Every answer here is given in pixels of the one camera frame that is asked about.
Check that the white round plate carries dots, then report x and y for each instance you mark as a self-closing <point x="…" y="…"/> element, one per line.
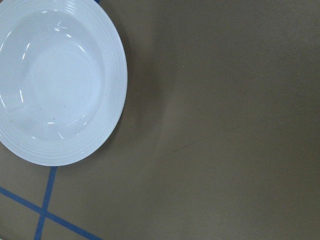
<point x="63" y="79"/>

